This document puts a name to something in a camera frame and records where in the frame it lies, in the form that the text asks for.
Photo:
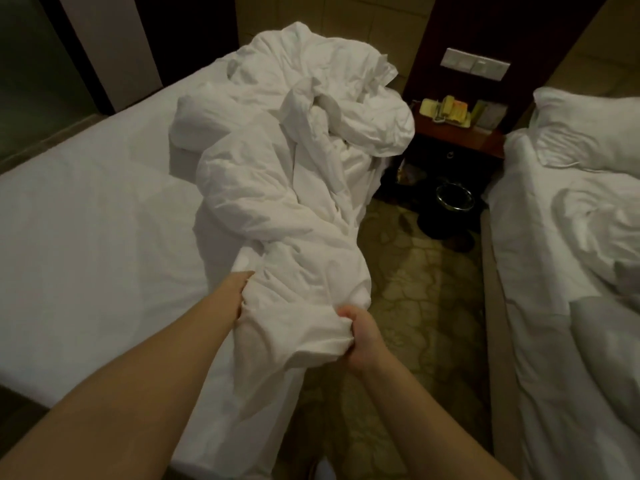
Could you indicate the person's right hand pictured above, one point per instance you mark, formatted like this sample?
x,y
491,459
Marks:
x,y
366,337

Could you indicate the dark wooden nightstand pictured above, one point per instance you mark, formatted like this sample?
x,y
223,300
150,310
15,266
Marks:
x,y
460,143

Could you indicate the beige telephone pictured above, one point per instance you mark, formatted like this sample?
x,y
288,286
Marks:
x,y
445,110

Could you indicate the white duvet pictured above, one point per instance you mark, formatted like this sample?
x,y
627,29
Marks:
x,y
290,245
605,255

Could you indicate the person's left hand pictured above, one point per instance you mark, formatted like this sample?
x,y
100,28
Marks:
x,y
236,295

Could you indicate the black trash bin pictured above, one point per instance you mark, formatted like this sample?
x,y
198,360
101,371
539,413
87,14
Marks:
x,y
452,205

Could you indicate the tan padded headboard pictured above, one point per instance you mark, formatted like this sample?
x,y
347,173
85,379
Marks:
x,y
340,15
605,45

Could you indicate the person's left forearm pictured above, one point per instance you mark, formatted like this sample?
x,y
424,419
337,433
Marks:
x,y
110,405

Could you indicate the white wall switch panel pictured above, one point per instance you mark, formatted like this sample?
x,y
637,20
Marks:
x,y
476,65

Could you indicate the white bed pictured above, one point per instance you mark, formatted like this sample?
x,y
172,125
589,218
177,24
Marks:
x,y
90,225
530,325

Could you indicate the person's right forearm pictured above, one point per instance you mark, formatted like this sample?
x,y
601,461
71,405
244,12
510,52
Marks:
x,y
430,425

